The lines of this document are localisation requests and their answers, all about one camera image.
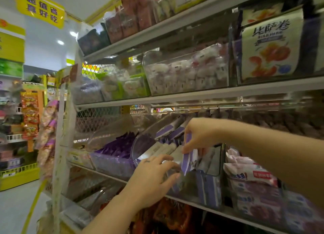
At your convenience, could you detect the person's right hand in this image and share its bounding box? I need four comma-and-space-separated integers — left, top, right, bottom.
182, 117, 230, 155

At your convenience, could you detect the person's left hand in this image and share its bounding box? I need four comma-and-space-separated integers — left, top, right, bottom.
124, 154, 182, 213

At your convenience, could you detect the purple white snack packet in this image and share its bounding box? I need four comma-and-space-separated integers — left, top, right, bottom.
181, 134, 199, 176

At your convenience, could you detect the person's left forearm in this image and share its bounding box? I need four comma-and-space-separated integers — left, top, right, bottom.
80, 192, 143, 234

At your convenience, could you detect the person's right forearm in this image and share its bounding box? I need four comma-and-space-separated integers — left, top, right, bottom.
224, 120, 324, 209

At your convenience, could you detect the pile of purple white packets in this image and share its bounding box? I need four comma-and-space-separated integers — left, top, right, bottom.
138, 115, 223, 176

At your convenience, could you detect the pile of orange red packets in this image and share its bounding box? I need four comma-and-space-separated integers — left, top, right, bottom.
128, 198, 205, 234

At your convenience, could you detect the clear lidded plastic bin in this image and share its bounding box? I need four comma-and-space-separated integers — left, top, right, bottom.
131, 112, 226, 208

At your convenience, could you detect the grey metal shelf rack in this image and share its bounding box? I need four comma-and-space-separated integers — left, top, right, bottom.
52, 0, 324, 234

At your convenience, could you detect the pile of pink white packets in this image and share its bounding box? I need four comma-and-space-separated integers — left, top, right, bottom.
224, 147, 279, 187

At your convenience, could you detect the clear bin with purple candies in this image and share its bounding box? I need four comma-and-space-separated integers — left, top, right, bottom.
89, 131, 138, 179

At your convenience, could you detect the bin of white pink candies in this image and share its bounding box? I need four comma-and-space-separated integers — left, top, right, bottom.
142, 42, 230, 97

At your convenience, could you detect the bin of green white packets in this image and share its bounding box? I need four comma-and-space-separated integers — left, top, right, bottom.
96, 64, 151, 102

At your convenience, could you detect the bin of dark grey packets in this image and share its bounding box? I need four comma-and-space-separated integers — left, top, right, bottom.
72, 76, 104, 105

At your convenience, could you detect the hanging strip of snack bags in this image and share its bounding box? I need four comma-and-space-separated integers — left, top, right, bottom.
35, 99, 60, 180

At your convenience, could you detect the row of red packets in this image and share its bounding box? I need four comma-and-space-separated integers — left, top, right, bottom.
104, 0, 158, 44

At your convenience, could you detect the row of dark packets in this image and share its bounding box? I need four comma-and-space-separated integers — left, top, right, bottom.
77, 22, 111, 56

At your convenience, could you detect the yellow store shelf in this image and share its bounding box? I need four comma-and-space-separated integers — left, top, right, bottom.
0, 74, 47, 192

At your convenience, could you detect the stack of orange packets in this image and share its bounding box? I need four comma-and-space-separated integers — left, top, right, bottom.
21, 90, 40, 141

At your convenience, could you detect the yellow hanging sign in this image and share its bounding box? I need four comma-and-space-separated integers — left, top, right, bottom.
14, 0, 66, 29

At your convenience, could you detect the white wire mesh panel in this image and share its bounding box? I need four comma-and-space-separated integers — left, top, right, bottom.
75, 64, 123, 141

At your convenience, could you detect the yellow green wall sign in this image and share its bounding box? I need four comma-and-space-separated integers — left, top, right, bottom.
0, 19, 26, 78

